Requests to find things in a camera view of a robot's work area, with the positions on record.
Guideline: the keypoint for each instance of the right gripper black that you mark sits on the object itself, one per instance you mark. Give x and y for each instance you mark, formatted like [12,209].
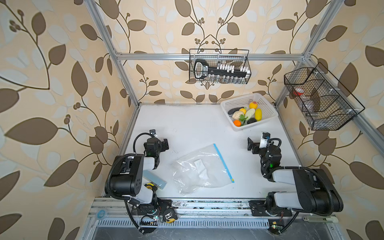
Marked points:
[253,146]

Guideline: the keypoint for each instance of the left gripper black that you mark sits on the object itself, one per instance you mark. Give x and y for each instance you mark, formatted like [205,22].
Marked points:
[162,144]

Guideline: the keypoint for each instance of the orange toy tangerine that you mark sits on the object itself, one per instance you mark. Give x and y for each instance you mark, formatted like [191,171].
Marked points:
[237,123]

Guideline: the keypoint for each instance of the beige toy potato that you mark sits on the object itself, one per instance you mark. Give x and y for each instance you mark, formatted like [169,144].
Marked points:
[237,115]

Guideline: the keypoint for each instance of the clear zip bag blue zipper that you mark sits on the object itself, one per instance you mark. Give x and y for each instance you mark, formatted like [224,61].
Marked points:
[203,168]

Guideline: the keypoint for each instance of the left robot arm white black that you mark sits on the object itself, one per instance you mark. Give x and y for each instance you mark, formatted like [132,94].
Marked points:
[125,179]

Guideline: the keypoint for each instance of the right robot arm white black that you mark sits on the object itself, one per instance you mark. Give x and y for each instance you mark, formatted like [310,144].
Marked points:
[314,192]

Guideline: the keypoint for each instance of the grey blue flat plate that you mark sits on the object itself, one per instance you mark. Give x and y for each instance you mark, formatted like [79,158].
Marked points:
[154,179]

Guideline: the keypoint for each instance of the black toy item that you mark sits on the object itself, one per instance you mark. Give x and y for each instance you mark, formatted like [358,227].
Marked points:
[252,120]

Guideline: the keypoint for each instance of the yellow black tape measure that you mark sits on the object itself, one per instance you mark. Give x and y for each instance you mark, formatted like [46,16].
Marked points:
[151,187]

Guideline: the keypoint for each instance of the white perforated plastic basket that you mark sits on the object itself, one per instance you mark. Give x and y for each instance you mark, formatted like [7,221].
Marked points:
[268,111]

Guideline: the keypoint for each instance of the yellow toy lemon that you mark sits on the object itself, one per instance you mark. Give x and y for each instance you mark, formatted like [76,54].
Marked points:
[258,115]

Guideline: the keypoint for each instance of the yellow red toy peach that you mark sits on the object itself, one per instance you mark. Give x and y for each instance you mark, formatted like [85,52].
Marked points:
[253,105]

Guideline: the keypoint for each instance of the dark toy eggplant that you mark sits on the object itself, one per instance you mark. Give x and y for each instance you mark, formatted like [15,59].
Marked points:
[232,111]

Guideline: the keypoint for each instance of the red capped item in basket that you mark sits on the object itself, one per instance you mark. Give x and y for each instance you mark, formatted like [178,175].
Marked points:
[298,92]

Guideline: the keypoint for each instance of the black socket tool set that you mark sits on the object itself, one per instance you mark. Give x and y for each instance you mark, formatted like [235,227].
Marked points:
[202,70]

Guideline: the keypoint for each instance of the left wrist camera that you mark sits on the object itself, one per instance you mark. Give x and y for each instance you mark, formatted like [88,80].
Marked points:
[153,132]

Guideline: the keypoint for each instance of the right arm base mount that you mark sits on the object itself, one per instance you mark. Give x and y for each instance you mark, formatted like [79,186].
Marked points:
[263,209]

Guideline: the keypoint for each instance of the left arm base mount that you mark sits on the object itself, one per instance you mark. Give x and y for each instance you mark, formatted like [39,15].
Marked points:
[156,208]

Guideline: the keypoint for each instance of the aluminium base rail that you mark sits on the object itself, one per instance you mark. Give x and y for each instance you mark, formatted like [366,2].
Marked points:
[184,208]

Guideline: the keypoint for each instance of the yellow black device on rail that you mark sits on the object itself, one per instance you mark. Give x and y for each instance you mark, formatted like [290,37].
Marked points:
[169,215]

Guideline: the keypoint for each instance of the black wire basket right wall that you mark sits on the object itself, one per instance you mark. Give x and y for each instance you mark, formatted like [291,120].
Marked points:
[328,102]

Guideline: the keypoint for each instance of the black wire basket wall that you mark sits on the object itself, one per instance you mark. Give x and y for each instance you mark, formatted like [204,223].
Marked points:
[239,58]
[328,102]

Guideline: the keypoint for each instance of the black wire basket back wall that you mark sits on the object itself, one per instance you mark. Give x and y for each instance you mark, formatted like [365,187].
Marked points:
[239,58]

